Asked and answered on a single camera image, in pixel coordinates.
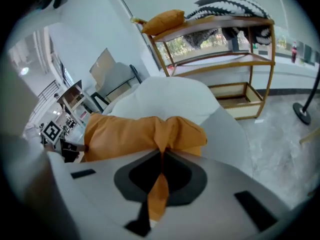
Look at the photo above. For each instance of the grey shell chair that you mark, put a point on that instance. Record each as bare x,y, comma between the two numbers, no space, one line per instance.
117,76

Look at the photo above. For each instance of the wooden slat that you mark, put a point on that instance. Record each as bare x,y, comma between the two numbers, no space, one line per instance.
310,136

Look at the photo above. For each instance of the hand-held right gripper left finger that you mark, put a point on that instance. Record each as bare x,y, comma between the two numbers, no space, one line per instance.
95,199

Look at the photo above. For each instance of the white beanbag seat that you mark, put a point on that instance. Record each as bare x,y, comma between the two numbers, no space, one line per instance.
170,96

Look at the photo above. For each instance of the orange cloth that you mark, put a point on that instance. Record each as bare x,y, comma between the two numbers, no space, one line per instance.
120,136

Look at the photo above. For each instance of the black stanchion post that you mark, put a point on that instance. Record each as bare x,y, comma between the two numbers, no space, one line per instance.
302,112

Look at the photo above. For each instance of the light wooden table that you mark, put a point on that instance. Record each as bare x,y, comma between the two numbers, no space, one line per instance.
75,91

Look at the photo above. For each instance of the orange pillow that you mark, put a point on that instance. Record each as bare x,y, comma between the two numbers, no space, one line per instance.
163,21

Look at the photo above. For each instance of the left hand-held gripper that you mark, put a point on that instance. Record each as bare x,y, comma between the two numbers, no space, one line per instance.
52,132

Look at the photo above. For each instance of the pink bottle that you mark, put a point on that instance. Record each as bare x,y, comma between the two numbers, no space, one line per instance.
294,52

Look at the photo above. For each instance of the black white striped pillow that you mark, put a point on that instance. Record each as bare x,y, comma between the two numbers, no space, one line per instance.
240,6

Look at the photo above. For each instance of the wooden shelf rack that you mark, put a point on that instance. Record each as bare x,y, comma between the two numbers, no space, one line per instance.
250,21

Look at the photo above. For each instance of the black mezzanine railing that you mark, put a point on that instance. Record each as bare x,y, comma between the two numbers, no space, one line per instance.
46,96

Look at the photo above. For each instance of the brown cardboard box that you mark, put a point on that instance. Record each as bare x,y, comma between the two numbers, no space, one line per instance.
102,64

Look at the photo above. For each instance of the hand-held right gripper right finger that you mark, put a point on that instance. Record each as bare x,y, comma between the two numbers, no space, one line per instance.
220,199

